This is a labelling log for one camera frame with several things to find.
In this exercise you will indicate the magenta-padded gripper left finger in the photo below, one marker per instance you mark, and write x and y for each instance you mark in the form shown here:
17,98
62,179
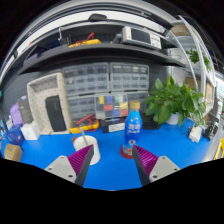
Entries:
65,166

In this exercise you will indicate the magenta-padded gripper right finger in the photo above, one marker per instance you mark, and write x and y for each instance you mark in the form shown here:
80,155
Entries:
160,168

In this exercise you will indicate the blue drink bottle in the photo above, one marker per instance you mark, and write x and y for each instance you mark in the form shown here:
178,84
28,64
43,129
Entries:
132,130

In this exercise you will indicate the white spoon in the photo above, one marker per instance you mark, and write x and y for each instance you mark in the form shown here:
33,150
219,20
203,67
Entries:
83,136

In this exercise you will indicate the flat black case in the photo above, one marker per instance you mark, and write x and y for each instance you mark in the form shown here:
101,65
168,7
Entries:
150,123

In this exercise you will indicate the white power adapter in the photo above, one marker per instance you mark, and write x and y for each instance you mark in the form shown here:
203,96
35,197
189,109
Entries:
195,134

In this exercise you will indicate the black zip case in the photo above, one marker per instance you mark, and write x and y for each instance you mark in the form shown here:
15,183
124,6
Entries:
56,113

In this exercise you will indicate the brown cardboard box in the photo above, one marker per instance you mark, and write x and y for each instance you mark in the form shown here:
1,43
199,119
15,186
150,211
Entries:
12,152

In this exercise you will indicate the grey small-parts drawer cabinet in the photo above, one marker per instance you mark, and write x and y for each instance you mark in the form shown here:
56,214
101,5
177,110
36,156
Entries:
86,79
138,98
129,76
81,108

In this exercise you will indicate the black box with white label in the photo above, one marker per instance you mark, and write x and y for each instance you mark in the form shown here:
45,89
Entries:
113,126

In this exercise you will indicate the dark grey upright box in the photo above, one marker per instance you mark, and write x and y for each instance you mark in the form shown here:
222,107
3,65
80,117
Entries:
25,110

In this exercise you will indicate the green potted plant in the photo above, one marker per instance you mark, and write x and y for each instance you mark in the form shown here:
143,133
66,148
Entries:
173,100

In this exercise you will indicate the purple plastic bag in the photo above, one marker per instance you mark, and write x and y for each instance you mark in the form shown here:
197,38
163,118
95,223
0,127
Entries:
15,115

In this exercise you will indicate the clear organiser box, coloured parts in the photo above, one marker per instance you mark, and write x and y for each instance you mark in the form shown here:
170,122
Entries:
111,106

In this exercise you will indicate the white shelf unit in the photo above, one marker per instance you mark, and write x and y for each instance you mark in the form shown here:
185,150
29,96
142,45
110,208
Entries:
196,56

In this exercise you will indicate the black overhead shelf unit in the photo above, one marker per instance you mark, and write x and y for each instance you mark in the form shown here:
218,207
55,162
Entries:
100,53

